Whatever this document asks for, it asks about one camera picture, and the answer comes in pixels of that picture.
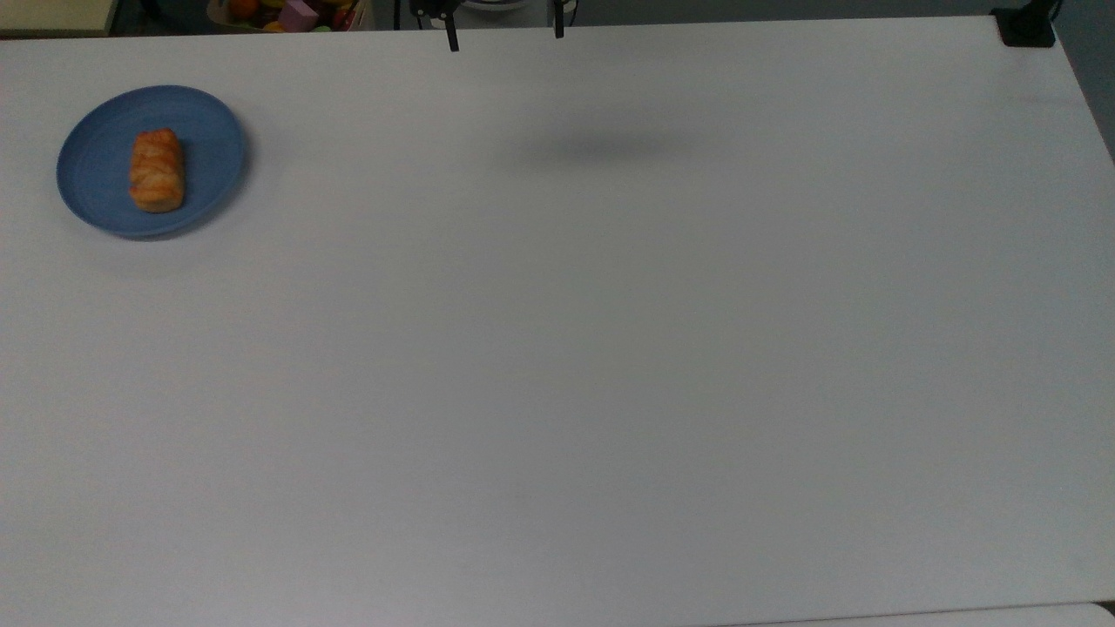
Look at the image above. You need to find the black table clamp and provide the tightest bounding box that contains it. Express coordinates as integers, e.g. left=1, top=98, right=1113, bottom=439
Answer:
left=991, top=0, right=1064, bottom=48

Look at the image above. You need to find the beige cabinet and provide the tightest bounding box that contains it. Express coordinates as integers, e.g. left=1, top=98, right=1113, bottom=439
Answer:
left=0, top=0, right=119, bottom=37

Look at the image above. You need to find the blue round plate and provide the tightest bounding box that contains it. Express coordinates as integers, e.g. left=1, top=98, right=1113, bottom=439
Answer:
left=56, top=84, right=247, bottom=240

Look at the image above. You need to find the basket of toy fruit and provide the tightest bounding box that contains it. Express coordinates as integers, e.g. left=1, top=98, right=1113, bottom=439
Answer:
left=206, top=0, right=375, bottom=34

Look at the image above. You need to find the golden brown bread roll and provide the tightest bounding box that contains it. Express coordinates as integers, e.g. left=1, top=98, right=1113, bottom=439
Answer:
left=128, top=129, right=186, bottom=214

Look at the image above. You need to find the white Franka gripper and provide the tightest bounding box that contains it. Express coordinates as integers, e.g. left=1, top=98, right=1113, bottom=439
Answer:
left=409, top=0, right=578, bottom=53

